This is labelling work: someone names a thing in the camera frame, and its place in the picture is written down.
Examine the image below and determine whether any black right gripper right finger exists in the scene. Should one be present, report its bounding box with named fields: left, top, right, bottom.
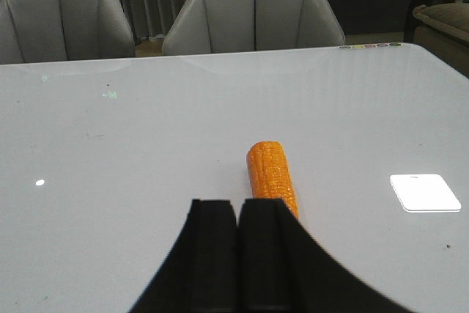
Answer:
left=238, top=199, right=406, bottom=312

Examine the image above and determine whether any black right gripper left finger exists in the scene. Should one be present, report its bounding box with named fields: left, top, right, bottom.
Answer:
left=130, top=199, right=237, bottom=312

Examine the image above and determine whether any orange corn cob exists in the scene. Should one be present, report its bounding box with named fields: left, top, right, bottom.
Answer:
left=246, top=141, right=299, bottom=218

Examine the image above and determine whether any coloured dot sticker strip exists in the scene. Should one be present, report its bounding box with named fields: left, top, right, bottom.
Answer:
left=338, top=42, right=402, bottom=50

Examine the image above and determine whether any grey right upholstered chair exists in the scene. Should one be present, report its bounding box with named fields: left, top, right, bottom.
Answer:
left=163, top=0, right=345, bottom=56

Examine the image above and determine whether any grey upholstered chair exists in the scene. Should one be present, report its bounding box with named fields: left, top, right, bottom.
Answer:
left=163, top=0, right=345, bottom=56
left=1, top=0, right=135, bottom=65

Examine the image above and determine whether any brown cushioned sofa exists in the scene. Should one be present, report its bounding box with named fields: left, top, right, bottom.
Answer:
left=413, top=2, right=468, bottom=77

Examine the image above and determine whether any grey left upholstered chair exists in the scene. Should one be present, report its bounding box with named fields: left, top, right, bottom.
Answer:
left=1, top=0, right=135, bottom=65

